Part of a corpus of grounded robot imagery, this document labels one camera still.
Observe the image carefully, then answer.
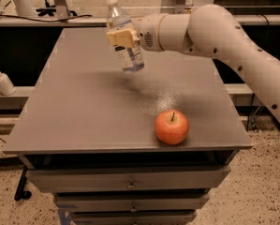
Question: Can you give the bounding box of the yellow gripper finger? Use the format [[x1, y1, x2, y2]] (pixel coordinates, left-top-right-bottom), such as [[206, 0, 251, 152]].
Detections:
[[106, 28, 140, 48]]

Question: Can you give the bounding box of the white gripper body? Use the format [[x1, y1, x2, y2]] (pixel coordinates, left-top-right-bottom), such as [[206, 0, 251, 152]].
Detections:
[[132, 13, 167, 52]]

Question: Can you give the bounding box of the clear plastic water bottle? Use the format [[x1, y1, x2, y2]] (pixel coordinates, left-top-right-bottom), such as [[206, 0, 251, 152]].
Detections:
[[106, 0, 144, 72]]

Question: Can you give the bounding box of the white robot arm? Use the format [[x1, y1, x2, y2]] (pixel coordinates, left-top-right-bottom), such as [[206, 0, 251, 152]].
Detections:
[[107, 5, 280, 123]]

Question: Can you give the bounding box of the white pump dispenser bottle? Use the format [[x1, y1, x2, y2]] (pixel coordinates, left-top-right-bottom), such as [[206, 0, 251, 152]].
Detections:
[[0, 71, 16, 96]]

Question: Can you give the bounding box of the red apple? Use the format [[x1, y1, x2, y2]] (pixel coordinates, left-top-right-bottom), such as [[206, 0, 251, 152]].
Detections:
[[155, 110, 189, 145]]

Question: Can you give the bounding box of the top grey drawer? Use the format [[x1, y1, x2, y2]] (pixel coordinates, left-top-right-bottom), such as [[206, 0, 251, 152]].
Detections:
[[26, 165, 230, 193]]

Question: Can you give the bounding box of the grey drawer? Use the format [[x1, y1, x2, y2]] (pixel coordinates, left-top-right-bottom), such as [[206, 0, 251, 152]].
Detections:
[[26, 165, 230, 193], [55, 192, 209, 212], [72, 210, 197, 225]]

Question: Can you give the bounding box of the middle grey drawer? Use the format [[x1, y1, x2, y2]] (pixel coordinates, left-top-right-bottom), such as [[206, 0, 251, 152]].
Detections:
[[55, 192, 209, 212]]

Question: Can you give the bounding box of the bottom grey drawer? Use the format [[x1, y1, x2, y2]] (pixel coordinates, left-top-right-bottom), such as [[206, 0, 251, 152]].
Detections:
[[72, 210, 197, 225]]

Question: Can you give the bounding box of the black caster wheel leg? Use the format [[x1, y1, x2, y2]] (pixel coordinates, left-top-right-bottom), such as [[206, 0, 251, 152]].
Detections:
[[14, 167, 32, 202]]

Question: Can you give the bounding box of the grey metal post left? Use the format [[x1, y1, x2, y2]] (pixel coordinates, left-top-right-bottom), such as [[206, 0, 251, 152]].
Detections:
[[54, 0, 70, 20]]

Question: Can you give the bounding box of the black cable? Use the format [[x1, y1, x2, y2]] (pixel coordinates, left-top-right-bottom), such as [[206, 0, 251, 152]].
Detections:
[[0, 7, 93, 23]]

